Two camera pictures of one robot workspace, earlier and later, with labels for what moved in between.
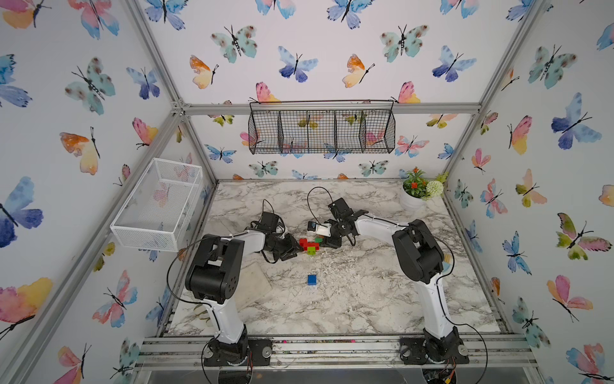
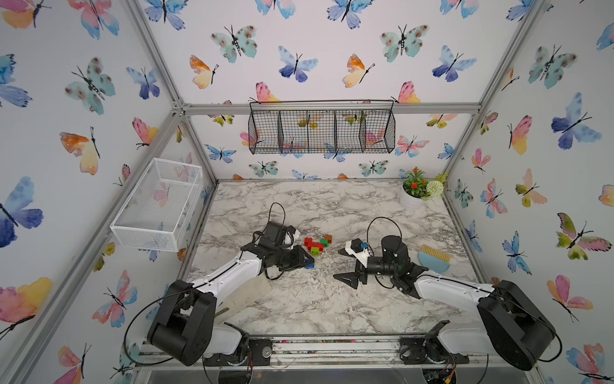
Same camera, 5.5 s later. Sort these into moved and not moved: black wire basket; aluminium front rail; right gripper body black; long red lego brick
Moved: right gripper body black
Not moved: black wire basket; long red lego brick; aluminium front rail
